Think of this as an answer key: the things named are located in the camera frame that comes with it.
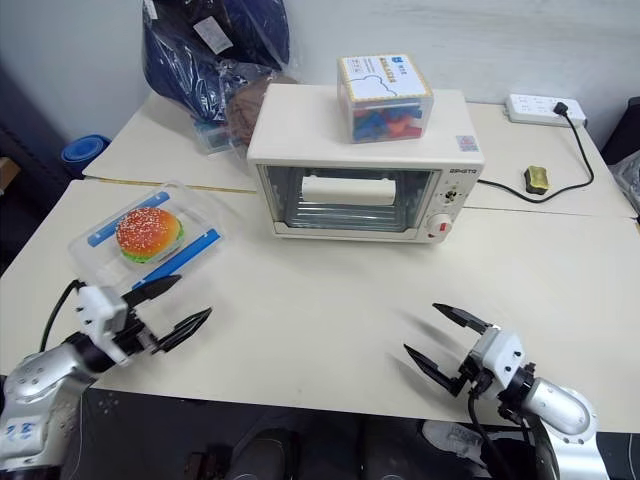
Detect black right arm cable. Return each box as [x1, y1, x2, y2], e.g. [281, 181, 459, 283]
[466, 388, 507, 480]

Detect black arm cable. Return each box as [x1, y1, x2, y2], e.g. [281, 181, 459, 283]
[466, 388, 507, 480]
[38, 278, 84, 352]

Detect white and black shoe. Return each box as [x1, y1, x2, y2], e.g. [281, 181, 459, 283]
[421, 419, 489, 470]

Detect toy hamburger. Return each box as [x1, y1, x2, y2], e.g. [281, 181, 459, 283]
[115, 207, 185, 266]

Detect bagged navy blue clothing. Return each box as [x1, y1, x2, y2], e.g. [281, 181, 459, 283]
[141, 0, 292, 124]

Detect white knob with red mark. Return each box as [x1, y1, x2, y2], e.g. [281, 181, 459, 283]
[426, 213, 455, 237]

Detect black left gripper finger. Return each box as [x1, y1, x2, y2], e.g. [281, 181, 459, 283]
[122, 274, 183, 308]
[151, 307, 214, 356]

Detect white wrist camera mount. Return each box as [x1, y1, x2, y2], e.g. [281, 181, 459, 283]
[466, 326, 527, 389]
[74, 285, 129, 366]

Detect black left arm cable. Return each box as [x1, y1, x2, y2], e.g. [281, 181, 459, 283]
[38, 278, 84, 352]

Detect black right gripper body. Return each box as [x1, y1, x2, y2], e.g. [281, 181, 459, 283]
[451, 349, 495, 401]

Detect clear plastic container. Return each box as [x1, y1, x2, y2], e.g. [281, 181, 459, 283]
[67, 180, 227, 292]

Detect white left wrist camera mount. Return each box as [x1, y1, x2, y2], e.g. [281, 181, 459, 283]
[74, 285, 129, 366]

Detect yellow and black sponge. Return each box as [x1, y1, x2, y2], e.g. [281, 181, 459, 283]
[522, 163, 554, 195]

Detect dark chair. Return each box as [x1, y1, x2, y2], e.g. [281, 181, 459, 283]
[0, 59, 84, 274]

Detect white power strip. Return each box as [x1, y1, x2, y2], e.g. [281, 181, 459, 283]
[504, 92, 589, 129]

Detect dark rounded shape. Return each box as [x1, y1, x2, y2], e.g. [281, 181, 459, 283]
[233, 427, 302, 480]

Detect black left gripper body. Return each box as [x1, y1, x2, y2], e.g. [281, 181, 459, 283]
[115, 304, 162, 358]

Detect clear box of colourful blocks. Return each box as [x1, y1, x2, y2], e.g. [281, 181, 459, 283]
[335, 51, 434, 145]

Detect small clear box with blue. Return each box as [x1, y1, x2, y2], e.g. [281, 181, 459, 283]
[193, 119, 242, 158]

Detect black cable with adapter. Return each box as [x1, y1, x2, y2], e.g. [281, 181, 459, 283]
[474, 112, 597, 204]

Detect glass oven door with handle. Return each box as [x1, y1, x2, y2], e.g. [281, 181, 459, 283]
[256, 163, 443, 237]

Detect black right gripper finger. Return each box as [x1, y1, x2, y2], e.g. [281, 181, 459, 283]
[431, 302, 494, 338]
[402, 343, 464, 398]

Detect blue round stool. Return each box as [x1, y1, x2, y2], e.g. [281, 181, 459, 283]
[60, 134, 113, 177]

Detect bagged brown fabric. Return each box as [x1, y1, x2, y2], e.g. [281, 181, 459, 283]
[223, 73, 301, 147]

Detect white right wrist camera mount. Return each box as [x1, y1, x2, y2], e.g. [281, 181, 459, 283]
[466, 326, 527, 389]

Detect cream toaster oven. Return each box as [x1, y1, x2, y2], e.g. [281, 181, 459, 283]
[246, 83, 487, 246]

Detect black bag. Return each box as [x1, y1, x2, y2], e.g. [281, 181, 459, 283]
[598, 96, 640, 222]

